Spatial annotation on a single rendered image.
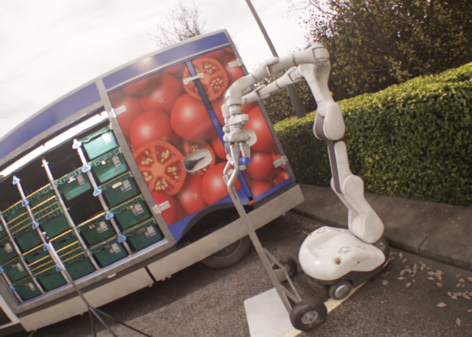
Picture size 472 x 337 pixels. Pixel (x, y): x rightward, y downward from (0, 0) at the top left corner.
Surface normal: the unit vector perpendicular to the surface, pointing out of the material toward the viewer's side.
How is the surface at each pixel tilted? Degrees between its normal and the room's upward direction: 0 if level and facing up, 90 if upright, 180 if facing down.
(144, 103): 90
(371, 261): 90
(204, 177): 90
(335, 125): 90
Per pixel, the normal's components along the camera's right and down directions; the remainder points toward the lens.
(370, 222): 0.09, 0.08
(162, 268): 0.28, -0.01
